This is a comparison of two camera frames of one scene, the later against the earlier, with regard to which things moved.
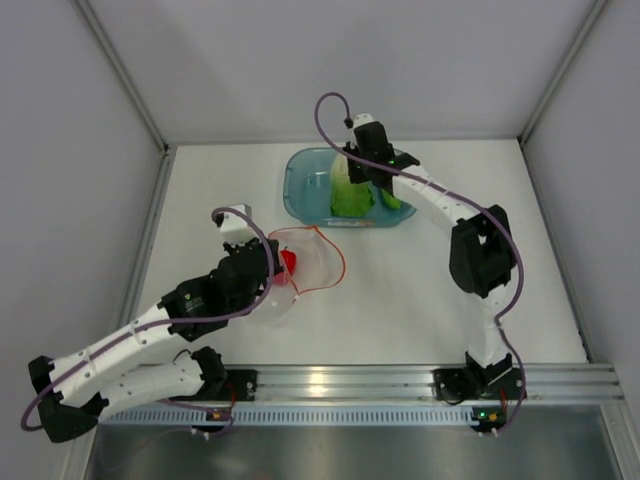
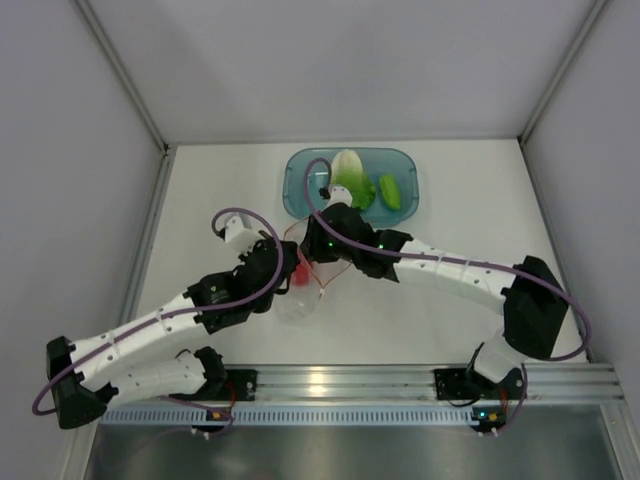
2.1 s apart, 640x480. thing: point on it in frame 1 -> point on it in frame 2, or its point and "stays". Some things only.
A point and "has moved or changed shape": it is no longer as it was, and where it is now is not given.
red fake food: [288, 260] has moved or changed shape
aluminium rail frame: [561, 383] stays
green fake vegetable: [390, 200] stays
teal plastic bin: [307, 193] stays
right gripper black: [355, 177] -> [312, 245]
